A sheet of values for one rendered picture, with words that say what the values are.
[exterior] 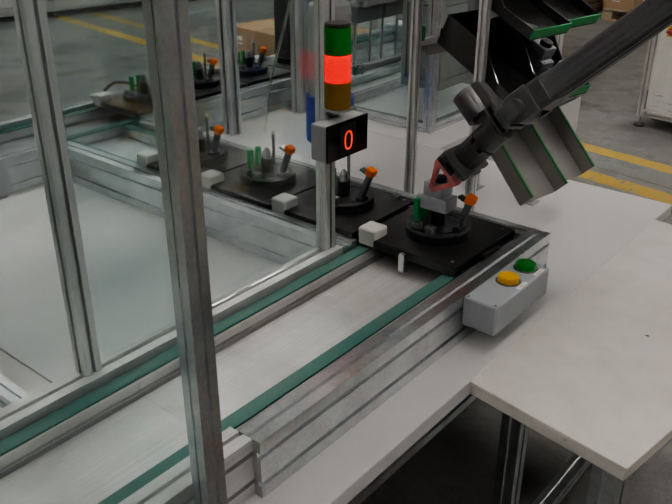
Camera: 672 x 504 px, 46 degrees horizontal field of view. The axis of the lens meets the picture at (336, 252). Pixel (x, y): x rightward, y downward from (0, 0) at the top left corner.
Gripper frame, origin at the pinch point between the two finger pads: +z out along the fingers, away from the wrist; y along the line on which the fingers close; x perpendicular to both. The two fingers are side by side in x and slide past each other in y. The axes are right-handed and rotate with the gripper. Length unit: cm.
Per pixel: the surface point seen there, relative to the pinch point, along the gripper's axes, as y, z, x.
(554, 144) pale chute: -45.3, -1.6, 4.7
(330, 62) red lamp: 21.5, -13.1, -26.2
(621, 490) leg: 28, -12, 61
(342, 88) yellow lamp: 20.2, -10.7, -21.7
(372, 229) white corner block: 11.1, 12.3, -0.7
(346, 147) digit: 19.5, -2.4, -14.0
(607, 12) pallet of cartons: -820, 251, -151
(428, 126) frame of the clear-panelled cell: -86, 52, -31
